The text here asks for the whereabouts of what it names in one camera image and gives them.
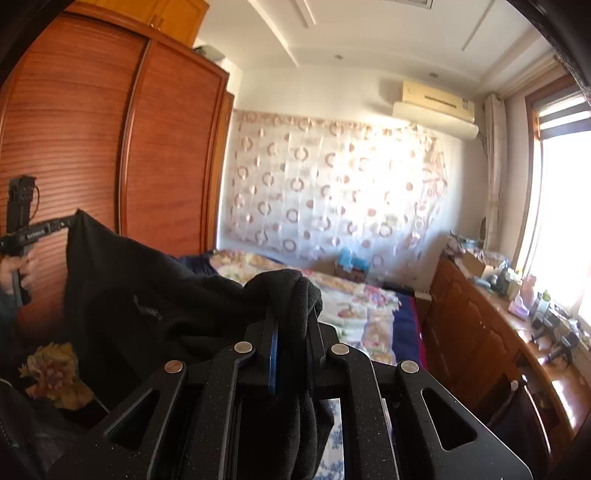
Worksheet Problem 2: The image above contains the small cardboard box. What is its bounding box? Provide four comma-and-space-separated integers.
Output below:
335, 261, 368, 282

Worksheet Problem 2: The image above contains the black chair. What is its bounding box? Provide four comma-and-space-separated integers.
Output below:
489, 376, 555, 480

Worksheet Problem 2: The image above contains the pink tissue pack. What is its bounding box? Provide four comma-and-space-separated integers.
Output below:
508, 274, 539, 319

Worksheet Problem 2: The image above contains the black printed t-shirt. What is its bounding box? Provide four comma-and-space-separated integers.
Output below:
62, 209, 335, 480

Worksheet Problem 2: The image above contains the blue packet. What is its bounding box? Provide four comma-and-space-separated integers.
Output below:
339, 247, 370, 273

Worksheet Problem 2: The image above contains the yellow floral cloth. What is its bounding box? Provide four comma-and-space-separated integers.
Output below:
18, 344, 95, 411

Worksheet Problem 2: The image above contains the person's left hand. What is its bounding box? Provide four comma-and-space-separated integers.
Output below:
0, 256, 41, 296

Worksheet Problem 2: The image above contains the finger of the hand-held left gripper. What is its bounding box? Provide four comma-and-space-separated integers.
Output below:
46, 215, 78, 235

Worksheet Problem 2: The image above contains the dark cloth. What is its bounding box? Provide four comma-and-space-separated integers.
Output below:
0, 376, 109, 480

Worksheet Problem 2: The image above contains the wooden overhead cabinet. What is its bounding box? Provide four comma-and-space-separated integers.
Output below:
69, 0, 211, 47

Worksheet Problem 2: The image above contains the open cardboard box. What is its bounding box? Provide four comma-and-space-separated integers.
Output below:
462, 249, 495, 278

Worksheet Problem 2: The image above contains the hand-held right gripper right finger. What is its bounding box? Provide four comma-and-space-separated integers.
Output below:
305, 318, 533, 480

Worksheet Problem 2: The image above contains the window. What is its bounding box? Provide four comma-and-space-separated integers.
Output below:
512, 74, 591, 324

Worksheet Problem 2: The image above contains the dark blue garment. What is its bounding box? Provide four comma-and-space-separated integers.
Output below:
179, 251, 219, 278

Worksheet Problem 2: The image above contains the beige window curtain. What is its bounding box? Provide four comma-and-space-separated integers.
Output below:
482, 93, 506, 241

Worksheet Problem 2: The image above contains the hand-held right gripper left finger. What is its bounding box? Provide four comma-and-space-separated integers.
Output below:
46, 314, 281, 480

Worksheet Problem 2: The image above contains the black device on stand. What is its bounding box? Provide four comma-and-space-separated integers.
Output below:
531, 318, 583, 365

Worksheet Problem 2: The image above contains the navy bed sheet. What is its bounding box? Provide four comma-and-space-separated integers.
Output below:
394, 293, 430, 370

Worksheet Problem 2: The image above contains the wooden slatted wardrobe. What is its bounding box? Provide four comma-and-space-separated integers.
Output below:
0, 9, 236, 352

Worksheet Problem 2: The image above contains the grey box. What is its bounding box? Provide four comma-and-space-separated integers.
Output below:
194, 45, 227, 63

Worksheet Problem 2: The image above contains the beige wall air conditioner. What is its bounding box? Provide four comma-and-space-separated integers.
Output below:
392, 80, 480, 141

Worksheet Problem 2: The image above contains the wooden sideboard cabinet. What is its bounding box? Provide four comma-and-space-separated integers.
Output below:
422, 256, 591, 462

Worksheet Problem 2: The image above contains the sheer circle-patterned curtain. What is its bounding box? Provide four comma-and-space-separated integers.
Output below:
222, 110, 448, 273

